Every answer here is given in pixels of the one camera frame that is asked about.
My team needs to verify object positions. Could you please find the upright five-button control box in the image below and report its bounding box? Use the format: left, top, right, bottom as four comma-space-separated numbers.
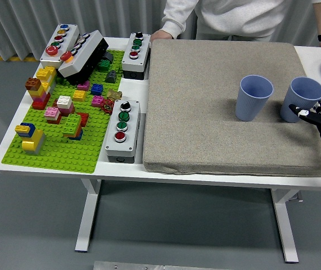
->
39, 24, 81, 70

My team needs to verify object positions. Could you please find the blue brick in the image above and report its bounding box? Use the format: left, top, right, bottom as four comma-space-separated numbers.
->
90, 83, 104, 96

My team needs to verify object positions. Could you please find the yellow white brick stack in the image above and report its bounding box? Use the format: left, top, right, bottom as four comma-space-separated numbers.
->
35, 66, 57, 93

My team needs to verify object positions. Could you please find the four-button control box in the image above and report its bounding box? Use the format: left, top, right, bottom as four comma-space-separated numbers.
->
105, 98, 141, 164
121, 31, 152, 80

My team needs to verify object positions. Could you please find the green brick baseplate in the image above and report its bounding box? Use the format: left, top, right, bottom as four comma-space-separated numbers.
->
2, 49, 126, 174

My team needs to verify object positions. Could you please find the white table leg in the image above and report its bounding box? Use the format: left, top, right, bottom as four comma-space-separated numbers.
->
270, 187, 300, 264
74, 178, 102, 252

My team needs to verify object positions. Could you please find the brown-topped brick stack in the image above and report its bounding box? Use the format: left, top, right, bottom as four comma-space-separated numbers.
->
25, 76, 51, 110

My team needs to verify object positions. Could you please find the white-topped brick stack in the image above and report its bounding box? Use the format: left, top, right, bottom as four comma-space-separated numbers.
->
56, 94, 76, 115

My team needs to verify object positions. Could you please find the red brick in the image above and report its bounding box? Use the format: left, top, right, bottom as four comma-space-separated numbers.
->
77, 111, 90, 127

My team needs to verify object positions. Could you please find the tilted five-button control box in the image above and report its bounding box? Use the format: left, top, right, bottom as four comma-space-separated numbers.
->
57, 30, 110, 85

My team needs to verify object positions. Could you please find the green-topped brick stack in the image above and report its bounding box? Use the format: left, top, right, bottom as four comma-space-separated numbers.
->
62, 112, 83, 141

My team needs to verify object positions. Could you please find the grey pleated curtain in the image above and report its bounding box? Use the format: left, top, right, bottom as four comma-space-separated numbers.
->
0, 0, 321, 61

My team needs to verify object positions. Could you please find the person's right hand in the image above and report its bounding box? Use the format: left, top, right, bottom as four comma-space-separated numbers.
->
151, 29, 175, 42

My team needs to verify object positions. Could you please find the blue ribbed plastic cup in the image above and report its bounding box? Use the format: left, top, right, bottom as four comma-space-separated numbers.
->
235, 74, 274, 122
279, 76, 321, 123

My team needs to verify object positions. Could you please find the green brick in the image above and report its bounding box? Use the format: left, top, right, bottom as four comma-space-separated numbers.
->
97, 58, 111, 71

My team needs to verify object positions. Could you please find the grey-brown cushion mat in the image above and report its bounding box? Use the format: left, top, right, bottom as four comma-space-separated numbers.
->
142, 38, 321, 177

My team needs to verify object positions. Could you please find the person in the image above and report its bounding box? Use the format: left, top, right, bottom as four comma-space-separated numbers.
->
151, 0, 321, 52

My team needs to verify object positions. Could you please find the yellow blue brick duck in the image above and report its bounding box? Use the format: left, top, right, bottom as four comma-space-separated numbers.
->
15, 121, 47, 155

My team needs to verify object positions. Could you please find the brass valve red handwheel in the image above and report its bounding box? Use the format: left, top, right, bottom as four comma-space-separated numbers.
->
101, 88, 123, 114

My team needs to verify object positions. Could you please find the pink-topped brick stack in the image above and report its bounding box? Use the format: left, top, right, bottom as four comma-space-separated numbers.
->
44, 106, 62, 125

